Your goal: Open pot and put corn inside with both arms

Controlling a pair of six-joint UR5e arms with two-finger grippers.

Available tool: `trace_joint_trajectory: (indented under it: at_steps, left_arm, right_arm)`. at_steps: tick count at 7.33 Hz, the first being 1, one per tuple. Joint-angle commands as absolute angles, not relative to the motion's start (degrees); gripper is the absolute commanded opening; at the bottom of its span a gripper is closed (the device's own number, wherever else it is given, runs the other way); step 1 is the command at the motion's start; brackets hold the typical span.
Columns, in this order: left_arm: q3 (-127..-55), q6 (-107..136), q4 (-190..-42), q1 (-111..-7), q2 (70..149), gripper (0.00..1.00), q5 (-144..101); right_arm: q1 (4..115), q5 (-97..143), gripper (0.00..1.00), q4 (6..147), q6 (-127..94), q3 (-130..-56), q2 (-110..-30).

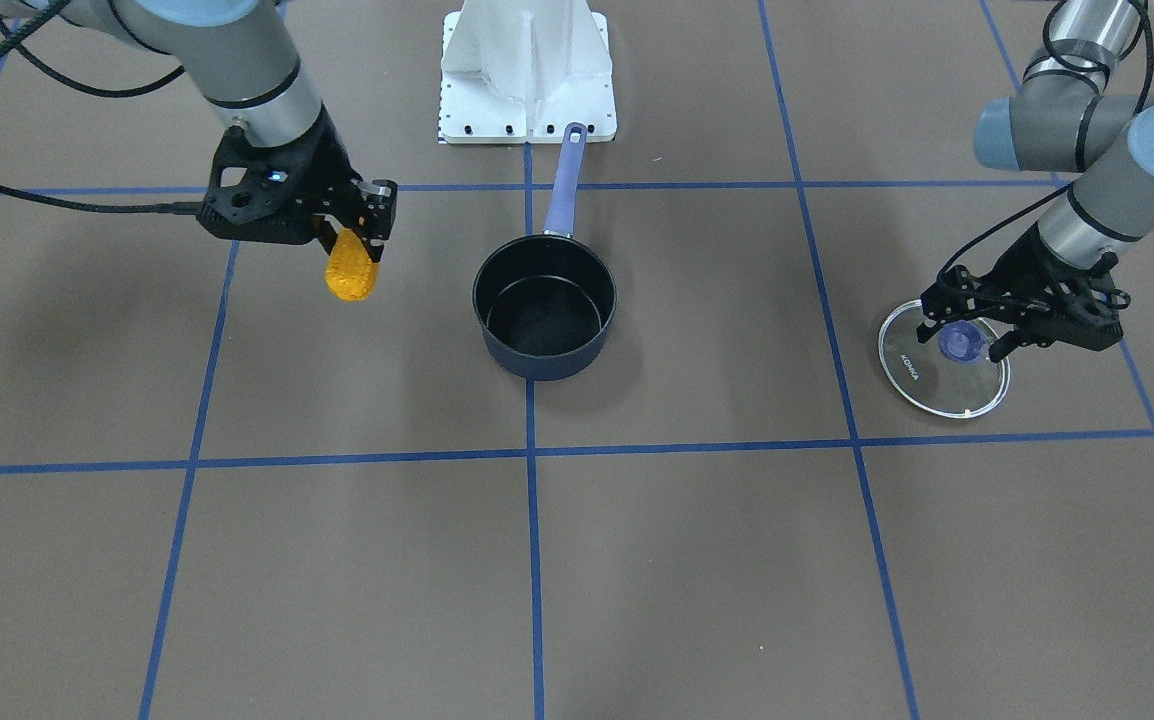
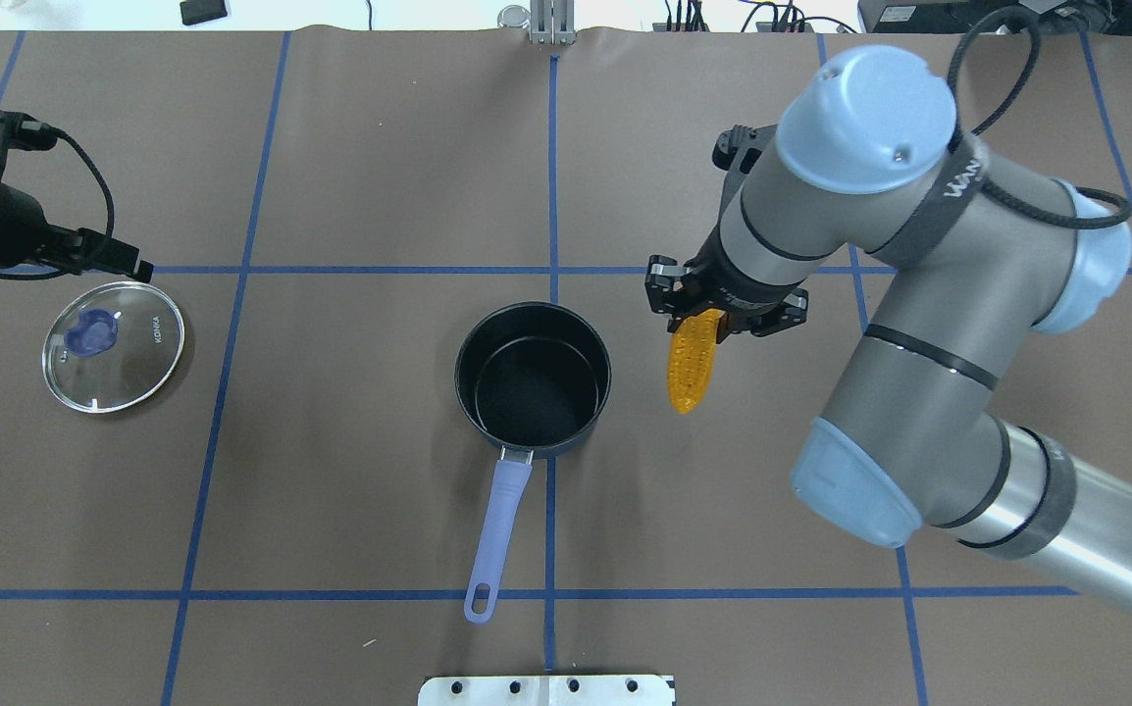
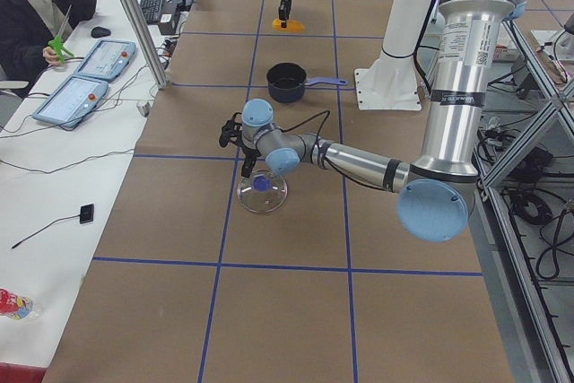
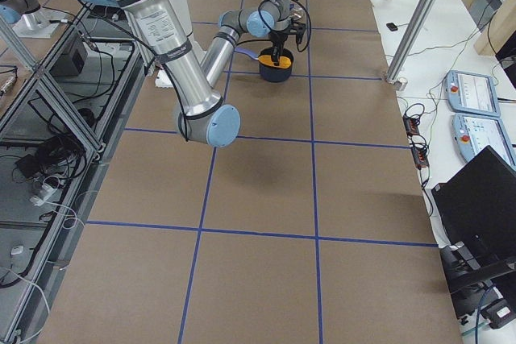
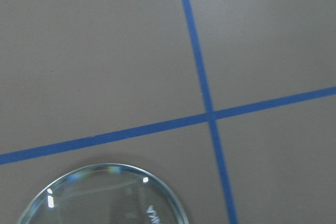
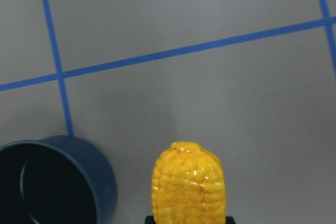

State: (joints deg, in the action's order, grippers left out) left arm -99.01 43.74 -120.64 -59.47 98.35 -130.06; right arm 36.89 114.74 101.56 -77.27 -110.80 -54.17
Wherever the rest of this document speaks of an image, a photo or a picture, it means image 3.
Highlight yellow corn cob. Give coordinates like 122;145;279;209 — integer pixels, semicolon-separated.
272;18;305;33

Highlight glass pot lid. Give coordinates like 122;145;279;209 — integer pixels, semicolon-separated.
237;170;288;213

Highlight dark blue saucepan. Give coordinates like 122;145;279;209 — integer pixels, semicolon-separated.
266;62;348;103

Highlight black keyboard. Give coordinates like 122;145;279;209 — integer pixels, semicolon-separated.
140;0;164;24

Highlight small black square pad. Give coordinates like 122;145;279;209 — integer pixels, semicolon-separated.
79;204;95;224

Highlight upper blue teach pendant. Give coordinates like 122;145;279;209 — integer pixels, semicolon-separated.
74;39;136;83

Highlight blue teach pendant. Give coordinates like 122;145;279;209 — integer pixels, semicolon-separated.
74;39;136;83
32;74;109;131

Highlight lower blue teach pendant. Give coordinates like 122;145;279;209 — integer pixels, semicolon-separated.
32;74;109;131

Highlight black computer mouse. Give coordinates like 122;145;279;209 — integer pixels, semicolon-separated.
91;26;111;39

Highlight seated person in black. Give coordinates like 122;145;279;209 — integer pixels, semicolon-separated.
1;0;97;99

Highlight red plastic bottle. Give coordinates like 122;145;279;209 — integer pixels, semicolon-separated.
0;288;44;321

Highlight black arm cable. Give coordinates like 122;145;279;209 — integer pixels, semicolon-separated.
282;109;404;191

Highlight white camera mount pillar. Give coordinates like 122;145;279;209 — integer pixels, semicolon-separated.
355;0;432;111

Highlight aluminium frame post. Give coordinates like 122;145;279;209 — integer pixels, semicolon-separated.
119;0;169;90

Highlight green handled scissors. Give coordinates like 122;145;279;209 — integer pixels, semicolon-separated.
48;6;74;63

